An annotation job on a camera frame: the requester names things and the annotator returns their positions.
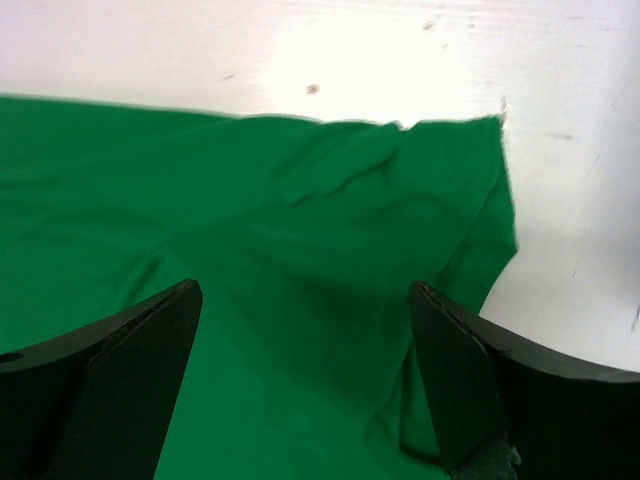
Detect green t-shirt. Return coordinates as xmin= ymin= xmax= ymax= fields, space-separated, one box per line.
xmin=1 ymin=97 xmax=517 ymax=479

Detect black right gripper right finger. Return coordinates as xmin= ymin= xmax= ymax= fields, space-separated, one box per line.
xmin=409 ymin=282 xmax=639 ymax=480

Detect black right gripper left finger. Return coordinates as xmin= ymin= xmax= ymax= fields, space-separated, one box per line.
xmin=1 ymin=280 xmax=203 ymax=480

